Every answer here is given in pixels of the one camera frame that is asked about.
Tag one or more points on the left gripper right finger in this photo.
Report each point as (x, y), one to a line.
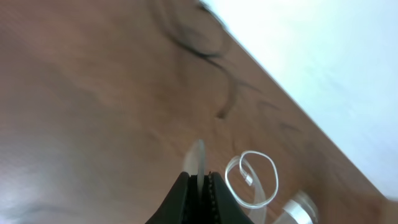
(224, 209)

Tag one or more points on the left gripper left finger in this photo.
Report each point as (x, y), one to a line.
(172, 207)

